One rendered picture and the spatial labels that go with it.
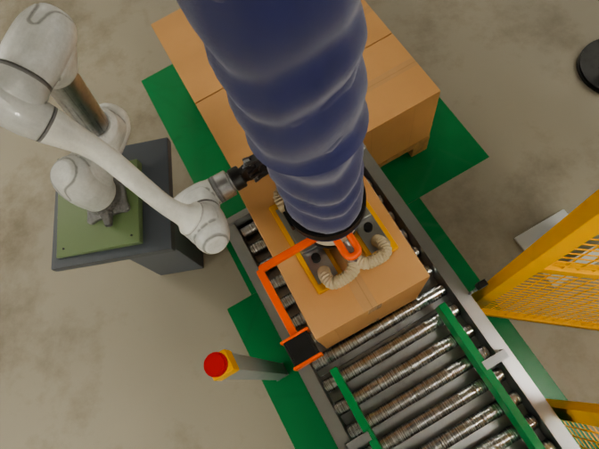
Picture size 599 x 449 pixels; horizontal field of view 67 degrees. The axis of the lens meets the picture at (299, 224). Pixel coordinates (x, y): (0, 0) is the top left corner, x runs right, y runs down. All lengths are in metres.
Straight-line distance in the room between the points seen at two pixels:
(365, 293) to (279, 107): 0.88
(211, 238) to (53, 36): 0.62
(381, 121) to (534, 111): 1.09
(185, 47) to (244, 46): 2.02
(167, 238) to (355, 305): 0.81
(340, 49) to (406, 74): 1.65
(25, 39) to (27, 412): 2.10
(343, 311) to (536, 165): 1.65
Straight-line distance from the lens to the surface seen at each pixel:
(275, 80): 0.61
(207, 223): 1.29
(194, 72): 2.45
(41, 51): 1.29
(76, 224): 2.03
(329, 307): 1.42
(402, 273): 1.44
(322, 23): 0.55
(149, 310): 2.64
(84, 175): 1.76
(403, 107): 2.16
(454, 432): 1.83
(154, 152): 2.02
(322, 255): 1.43
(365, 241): 1.44
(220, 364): 1.37
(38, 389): 2.92
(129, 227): 1.89
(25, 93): 1.27
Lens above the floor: 2.35
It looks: 69 degrees down
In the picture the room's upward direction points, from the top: 23 degrees counter-clockwise
